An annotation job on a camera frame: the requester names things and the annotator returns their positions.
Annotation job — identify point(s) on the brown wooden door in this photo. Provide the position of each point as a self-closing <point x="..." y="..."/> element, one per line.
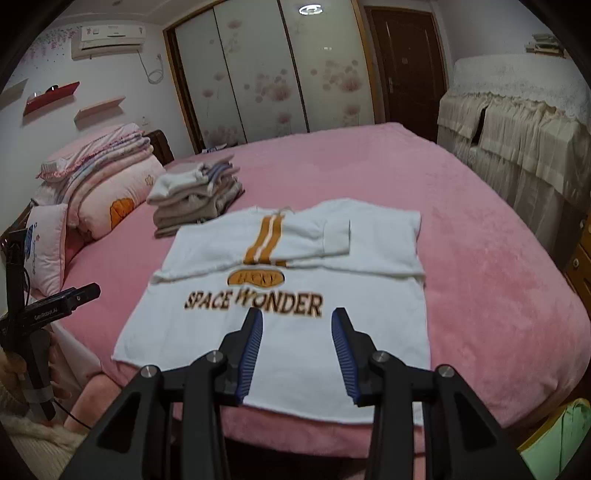
<point x="406" y="69"/>

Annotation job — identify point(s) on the beige fluffy folded garment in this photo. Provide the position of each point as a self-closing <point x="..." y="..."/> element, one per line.
<point x="198" y="205"/>

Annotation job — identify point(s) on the blue striped folded garment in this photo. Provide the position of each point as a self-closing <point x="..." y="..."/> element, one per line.
<point x="219" y="175"/>

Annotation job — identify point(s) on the dark wooden headboard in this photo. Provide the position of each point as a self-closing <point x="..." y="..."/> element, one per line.
<point x="161" y="145"/>

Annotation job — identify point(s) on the lace-covered beige furniture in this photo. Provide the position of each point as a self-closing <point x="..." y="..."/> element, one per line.
<point x="517" y="129"/>

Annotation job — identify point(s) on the pink bed blanket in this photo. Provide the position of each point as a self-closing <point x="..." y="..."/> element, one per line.
<point x="461" y="230"/>

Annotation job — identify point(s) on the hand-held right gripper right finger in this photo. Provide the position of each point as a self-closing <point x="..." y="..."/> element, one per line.
<point x="344" y="350"/>

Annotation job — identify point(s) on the grey-brown folded garment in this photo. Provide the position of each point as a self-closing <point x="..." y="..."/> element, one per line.
<point x="184" y="227"/>

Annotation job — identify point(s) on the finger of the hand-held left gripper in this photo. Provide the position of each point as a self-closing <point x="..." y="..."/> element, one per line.
<point x="81" y="295"/>

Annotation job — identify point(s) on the pink wall shelf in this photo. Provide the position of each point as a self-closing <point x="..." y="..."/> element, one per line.
<point x="99" y="109"/>

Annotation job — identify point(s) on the person's left hand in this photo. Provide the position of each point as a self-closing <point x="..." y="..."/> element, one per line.
<point x="54" y="369"/>

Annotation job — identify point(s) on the pastel striped folded blanket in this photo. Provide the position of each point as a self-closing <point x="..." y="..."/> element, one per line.
<point x="108" y="159"/>

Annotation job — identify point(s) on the wooden drawer chest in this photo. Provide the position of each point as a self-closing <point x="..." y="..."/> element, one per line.
<point x="581" y="267"/>

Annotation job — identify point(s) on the white fleece folded garment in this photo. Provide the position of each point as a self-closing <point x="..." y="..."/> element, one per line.
<point x="180" y="184"/>

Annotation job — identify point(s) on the pink printed cushion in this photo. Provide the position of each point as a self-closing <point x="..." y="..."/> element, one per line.
<point x="46" y="249"/>

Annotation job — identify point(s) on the person's beige fluffy clothing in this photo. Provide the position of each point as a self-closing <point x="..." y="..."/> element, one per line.
<point x="32" y="443"/>

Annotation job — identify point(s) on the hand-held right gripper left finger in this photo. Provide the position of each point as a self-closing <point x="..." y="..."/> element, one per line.
<point x="249" y="355"/>

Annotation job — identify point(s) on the small box on nightstand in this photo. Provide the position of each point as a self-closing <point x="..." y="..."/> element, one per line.
<point x="214" y="149"/>

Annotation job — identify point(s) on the white air conditioner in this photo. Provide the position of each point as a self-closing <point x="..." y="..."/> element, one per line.
<point x="108" y="39"/>

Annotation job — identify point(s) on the stack of books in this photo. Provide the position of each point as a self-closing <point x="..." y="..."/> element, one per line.
<point x="545" y="44"/>

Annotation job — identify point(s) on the pink flower print quilt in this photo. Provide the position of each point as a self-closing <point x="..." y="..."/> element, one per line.
<point x="120" y="184"/>

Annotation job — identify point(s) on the white printed sweatshirt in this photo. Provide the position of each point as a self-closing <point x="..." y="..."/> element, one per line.
<point x="369" y="258"/>

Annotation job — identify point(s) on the red wall shelf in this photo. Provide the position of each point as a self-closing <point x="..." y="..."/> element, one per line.
<point x="51" y="97"/>

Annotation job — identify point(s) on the taupe folded garment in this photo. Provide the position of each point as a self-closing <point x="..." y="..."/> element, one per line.
<point x="219" y="162"/>

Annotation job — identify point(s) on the floral sliding door wardrobe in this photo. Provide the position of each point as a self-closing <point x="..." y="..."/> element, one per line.
<point x="258" y="69"/>

